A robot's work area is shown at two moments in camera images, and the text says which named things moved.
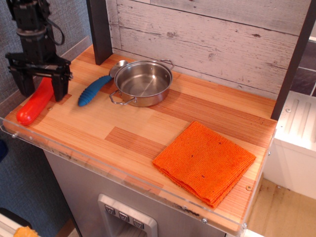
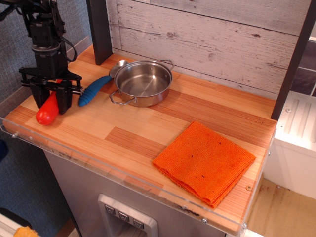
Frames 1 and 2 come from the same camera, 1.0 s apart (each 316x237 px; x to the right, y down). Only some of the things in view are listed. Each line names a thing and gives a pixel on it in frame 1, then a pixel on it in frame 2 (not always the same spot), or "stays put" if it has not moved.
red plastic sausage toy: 42,94 to 49,111
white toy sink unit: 292,162 stays put
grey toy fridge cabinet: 105,207 stays put
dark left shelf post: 98,18 stays put
